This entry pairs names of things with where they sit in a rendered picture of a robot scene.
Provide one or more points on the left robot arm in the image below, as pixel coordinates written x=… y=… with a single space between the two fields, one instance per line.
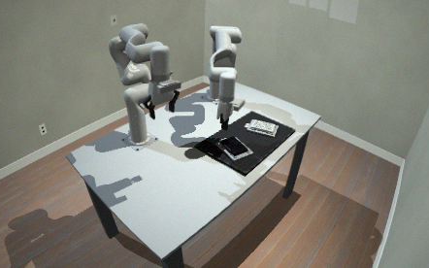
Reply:
x=222 y=85

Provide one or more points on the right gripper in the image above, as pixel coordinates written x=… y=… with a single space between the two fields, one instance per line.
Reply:
x=155 y=99

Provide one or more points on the white rectangular frame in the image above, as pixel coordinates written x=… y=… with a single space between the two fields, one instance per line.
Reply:
x=230 y=155

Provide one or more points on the black well plate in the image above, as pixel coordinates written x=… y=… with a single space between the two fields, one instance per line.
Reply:
x=233 y=145

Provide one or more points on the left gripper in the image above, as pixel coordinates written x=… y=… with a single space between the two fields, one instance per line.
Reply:
x=224 y=111

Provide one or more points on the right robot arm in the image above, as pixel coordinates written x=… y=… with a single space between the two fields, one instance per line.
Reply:
x=139 y=52

